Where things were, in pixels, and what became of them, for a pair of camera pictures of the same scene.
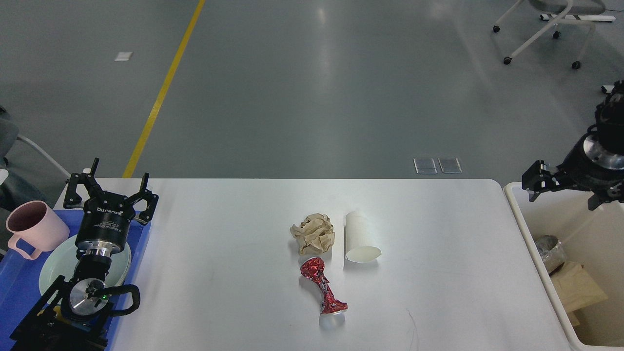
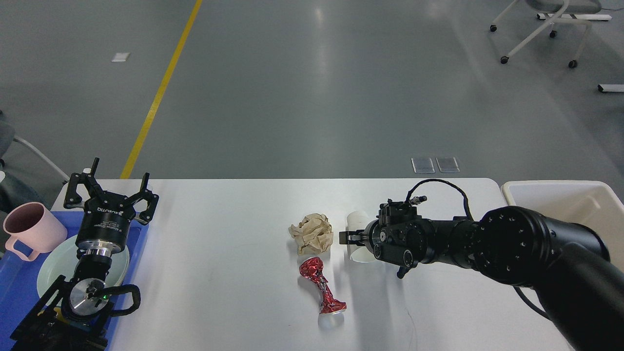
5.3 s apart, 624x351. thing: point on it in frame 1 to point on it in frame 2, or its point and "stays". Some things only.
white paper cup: [356, 250] stays
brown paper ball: [315, 234] stays
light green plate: [61, 262] stays
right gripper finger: [537, 178] to [354, 233]
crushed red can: [313, 269] stays
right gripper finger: [615, 193] to [343, 240]
